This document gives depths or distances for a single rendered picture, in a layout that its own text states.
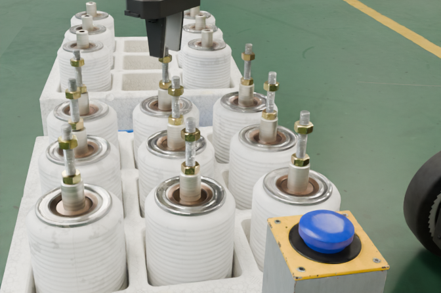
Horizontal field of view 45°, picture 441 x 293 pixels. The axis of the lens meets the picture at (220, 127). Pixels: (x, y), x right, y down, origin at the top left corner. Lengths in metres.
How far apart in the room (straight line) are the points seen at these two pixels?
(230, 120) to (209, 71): 0.28
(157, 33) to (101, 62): 0.33
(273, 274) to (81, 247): 0.20
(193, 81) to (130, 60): 0.24
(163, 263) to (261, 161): 0.18
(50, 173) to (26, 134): 0.67
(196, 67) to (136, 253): 0.51
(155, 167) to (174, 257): 0.13
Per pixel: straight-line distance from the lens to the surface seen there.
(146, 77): 1.13
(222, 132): 0.78
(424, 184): 0.87
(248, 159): 0.66
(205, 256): 0.56
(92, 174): 0.63
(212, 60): 1.02
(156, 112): 0.75
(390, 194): 1.11
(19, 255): 0.63
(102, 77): 1.04
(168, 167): 0.63
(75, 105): 0.64
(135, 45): 1.35
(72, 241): 0.53
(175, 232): 0.54
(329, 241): 0.39
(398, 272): 0.91
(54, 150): 0.67
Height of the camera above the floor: 0.56
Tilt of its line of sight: 26 degrees down
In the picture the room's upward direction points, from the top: 2 degrees clockwise
